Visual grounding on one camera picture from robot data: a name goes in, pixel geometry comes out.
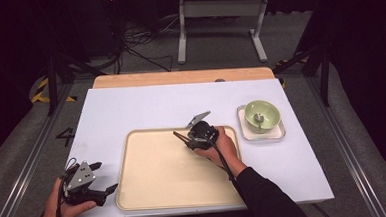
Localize green bowl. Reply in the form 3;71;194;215
244;98;282;136

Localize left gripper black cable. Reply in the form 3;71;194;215
52;157;82;217

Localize yellow black hazard tape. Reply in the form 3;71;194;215
28;76;78;105
275;55;312;89

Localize person's right hand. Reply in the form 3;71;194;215
191;133;249;181

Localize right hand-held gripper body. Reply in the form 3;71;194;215
184;110;221;151

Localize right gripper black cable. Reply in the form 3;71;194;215
202;128;238;184

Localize white metal stand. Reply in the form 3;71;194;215
174;0;274;67

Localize black metal stand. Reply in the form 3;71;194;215
272;44;333;110

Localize person's left hand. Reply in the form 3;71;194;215
38;176;99;217

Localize wooden table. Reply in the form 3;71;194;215
92;65;277;90

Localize black equipment rack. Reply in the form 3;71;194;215
100;0;126;58

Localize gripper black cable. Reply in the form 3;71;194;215
52;157;82;217
202;128;238;184

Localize black tripod stand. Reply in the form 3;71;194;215
42;49;109;117

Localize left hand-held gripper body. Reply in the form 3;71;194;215
63;159;107;209

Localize aluminium rail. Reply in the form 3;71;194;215
0;82;85;217
303;72;386;217

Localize white table mat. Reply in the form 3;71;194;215
64;75;336;217

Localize white square plate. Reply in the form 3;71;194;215
236;102;287;143

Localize beige tray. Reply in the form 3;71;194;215
111;124;251;213

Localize black floor cables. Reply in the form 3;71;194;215
113;15;184;75

